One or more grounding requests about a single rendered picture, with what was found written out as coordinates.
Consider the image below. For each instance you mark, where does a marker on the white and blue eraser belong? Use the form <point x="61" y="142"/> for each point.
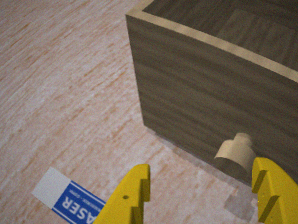
<point x="66" y="198"/>

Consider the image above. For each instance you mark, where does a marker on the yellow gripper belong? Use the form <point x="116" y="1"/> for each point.
<point x="277" y="195"/>

